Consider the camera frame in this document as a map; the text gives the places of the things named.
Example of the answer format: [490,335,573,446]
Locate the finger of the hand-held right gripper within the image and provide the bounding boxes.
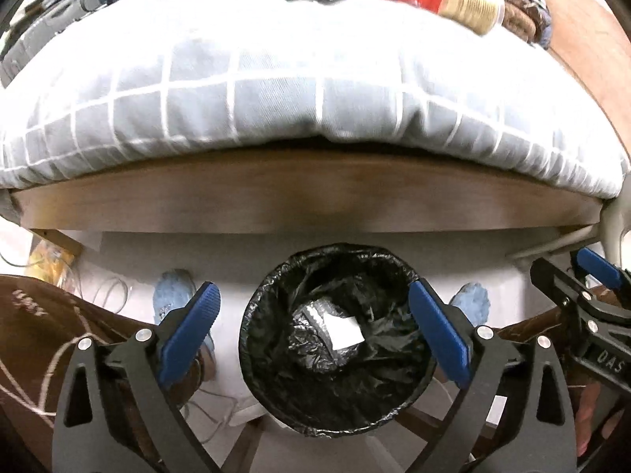
[569,246,631,306]
[530,256,599,318]

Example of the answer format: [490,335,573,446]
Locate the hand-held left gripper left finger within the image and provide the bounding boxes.
[52,281,222,473]

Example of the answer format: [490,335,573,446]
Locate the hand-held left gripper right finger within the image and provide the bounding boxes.
[408,278,577,473]

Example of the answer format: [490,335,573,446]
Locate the trash bin with black liner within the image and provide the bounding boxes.
[239,242,439,438]

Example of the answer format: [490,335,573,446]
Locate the person's right hand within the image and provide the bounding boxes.
[574,384,627,460]

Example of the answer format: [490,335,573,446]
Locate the blue slipper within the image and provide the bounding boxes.
[451,282,491,328]
[153,268,218,356]

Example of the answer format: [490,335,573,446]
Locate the white paper scrap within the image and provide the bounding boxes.
[329,318,366,350]

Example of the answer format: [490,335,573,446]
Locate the crumpled silver wrapper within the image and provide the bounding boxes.
[292,300,346,358]

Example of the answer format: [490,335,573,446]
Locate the yellow plastic bag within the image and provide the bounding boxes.
[27,241,77,284]

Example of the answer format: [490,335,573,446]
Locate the brown patterned pants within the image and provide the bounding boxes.
[0,273,592,473]

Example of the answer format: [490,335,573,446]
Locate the brown fleece blanket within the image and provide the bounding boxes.
[429,0,553,45]

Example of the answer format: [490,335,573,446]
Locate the grey grid bed sheet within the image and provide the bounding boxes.
[0,0,631,203]

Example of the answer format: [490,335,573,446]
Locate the cardboard snack box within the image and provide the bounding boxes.
[439,0,506,35]

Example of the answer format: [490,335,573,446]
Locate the grey hard case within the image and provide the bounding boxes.
[0,0,102,87]

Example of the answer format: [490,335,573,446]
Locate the white metal frame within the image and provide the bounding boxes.
[508,202,631,262]

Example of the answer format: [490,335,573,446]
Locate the white cable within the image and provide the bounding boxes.
[74,276,134,316]

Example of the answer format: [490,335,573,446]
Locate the wooden bed frame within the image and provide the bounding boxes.
[10,150,605,237]

